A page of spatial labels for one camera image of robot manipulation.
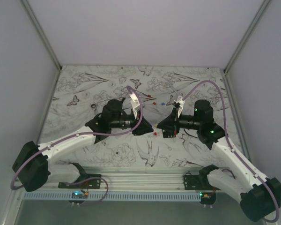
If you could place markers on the black fuse box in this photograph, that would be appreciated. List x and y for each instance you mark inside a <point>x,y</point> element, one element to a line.
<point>167,133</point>

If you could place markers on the white slotted cable duct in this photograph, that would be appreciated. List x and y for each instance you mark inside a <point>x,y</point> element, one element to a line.
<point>118,196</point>

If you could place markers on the controller board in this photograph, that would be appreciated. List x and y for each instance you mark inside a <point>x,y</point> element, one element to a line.
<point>78,198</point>
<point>207,199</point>

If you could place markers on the aluminium frame post left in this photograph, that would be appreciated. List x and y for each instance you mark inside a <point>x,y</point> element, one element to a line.
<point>38,28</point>

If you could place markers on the left controller board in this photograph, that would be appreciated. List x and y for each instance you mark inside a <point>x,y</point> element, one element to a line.
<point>78,198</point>

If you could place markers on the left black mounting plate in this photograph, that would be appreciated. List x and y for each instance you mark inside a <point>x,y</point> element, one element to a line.
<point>87,181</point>

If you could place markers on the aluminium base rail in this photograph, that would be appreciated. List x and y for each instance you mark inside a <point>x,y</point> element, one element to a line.
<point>147,180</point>

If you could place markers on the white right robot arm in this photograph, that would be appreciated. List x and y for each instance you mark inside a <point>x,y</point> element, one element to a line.
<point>257,194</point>

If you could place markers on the black mounting plate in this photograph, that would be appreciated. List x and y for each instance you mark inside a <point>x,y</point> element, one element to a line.
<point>87,181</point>
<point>197,182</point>

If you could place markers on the aluminium frame post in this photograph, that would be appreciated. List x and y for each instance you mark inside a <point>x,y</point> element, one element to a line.
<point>38,28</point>
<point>247,35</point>

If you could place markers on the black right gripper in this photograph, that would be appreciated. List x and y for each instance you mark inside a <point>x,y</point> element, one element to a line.
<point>171,121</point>

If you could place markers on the aluminium frame post right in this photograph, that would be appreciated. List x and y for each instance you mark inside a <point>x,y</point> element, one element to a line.
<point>247,35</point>

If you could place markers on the right controller board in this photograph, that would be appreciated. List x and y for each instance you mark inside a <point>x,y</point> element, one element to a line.
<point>207,199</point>

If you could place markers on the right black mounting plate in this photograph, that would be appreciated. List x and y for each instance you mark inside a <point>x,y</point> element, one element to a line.
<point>197,182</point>

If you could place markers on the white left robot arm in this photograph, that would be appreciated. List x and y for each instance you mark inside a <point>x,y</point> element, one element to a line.
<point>33,165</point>

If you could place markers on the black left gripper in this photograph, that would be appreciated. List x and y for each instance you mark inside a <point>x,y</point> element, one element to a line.
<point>144,127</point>

